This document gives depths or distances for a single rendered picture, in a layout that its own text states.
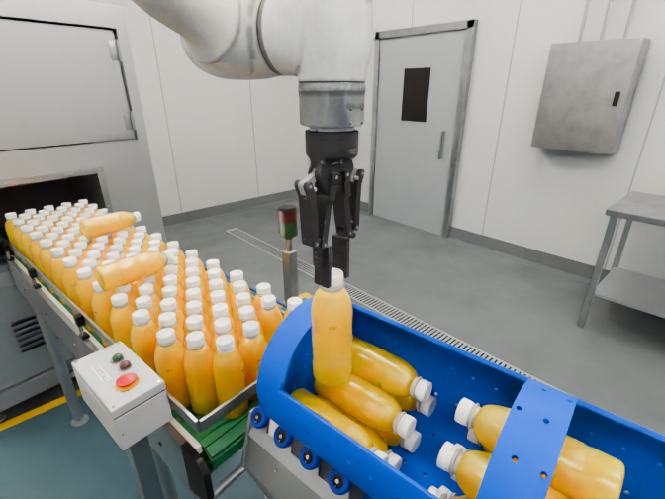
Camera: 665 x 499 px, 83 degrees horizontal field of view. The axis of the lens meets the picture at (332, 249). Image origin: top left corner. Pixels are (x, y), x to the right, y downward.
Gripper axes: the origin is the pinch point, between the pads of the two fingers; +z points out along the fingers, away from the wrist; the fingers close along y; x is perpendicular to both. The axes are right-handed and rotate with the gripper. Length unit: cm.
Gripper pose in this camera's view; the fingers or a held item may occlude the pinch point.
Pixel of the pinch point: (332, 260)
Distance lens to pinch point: 60.3
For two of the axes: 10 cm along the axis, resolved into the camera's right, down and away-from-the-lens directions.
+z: 0.0, 9.2, 3.8
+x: -7.6, -2.5, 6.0
